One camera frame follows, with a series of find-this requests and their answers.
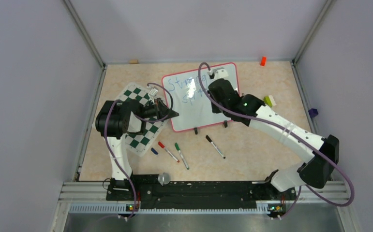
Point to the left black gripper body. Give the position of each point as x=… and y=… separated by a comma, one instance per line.
x=151, y=110

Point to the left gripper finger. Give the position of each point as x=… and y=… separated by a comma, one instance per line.
x=162, y=106
x=167, y=114

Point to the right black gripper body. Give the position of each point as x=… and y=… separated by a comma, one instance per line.
x=216, y=108

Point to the pink framed whiteboard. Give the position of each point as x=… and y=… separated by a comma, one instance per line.
x=190, y=102

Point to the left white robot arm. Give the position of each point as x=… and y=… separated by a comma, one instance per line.
x=117, y=119

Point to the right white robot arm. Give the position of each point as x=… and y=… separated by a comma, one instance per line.
x=255, y=113

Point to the black whiteboard stand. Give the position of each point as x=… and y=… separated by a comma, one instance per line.
x=224, y=124

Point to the red marker pen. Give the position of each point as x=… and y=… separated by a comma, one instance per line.
x=168, y=151

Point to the green marker pen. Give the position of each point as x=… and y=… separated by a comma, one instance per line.
x=182, y=156

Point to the black marker pen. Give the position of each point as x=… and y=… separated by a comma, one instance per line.
x=215, y=146

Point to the green white toy brick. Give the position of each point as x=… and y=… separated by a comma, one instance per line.
x=270, y=101

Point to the small wooden block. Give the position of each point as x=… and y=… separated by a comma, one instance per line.
x=133, y=61

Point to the orange toy block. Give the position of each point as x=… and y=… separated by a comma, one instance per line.
x=263, y=61

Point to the grey mesh ball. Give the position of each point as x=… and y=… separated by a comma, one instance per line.
x=164, y=178

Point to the purple toy block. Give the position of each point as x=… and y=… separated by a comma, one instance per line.
x=313, y=112

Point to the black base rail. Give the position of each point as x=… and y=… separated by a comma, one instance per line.
x=194, y=195

